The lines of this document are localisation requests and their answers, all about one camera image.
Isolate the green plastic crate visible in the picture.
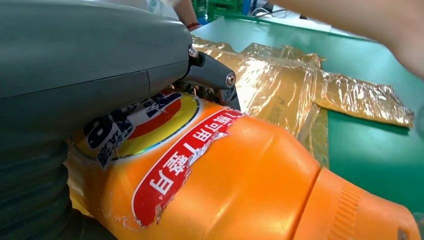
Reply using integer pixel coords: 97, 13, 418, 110
192, 0, 246, 21

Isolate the orange detergent bottle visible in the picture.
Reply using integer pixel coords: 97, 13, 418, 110
64, 87, 422, 240

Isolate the yellow taped cardboard mat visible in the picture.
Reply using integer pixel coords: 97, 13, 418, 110
191, 35, 415, 168

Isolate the person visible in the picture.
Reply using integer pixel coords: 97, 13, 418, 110
99, 0, 424, 80

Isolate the green table board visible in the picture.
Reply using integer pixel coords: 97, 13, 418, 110
192, 18, 424, 213

